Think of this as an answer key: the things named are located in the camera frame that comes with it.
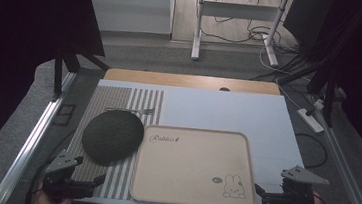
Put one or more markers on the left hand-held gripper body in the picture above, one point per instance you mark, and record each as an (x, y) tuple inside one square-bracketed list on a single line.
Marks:
[(60, 170)]

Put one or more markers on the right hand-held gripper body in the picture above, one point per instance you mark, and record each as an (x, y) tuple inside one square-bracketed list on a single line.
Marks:
[(296, 190)]

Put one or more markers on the person's left hand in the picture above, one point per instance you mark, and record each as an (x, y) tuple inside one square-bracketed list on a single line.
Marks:
[(46, 203)]

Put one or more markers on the dark round woven coaster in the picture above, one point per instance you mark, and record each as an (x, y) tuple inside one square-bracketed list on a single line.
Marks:
[(111, 139)]

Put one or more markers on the grey striped placemat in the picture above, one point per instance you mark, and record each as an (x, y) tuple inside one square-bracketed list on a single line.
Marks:
[(112, 98)]

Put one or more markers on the white power strip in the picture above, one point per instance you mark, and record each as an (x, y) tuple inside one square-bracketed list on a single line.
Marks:
[(311, 120)]

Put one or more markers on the silver metal fork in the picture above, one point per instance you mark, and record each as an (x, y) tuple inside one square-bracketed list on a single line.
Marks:
[(134, 110)]

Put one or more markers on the beige tray with rabbit print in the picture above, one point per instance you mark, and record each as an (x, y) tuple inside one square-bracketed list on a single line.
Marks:
[(193, 166)]

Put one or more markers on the white plug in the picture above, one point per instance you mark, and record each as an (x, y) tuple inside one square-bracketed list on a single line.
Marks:
[(319, 104)]

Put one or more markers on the black metal stand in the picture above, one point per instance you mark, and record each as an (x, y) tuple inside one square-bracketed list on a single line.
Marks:
[(58, 73), (329, 96)]

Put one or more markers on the white board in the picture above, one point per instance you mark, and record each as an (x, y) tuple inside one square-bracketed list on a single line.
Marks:
[(228, 111)]

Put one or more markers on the white panel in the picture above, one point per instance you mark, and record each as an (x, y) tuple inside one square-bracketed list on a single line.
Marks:
[(128, 6)]

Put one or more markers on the aluminium rail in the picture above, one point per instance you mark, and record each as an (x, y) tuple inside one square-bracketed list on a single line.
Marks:
[(31, 138), (347, 165)]

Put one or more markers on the white metal stand frame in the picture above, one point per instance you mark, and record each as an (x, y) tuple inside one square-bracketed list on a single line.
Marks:
[(238, 10)]

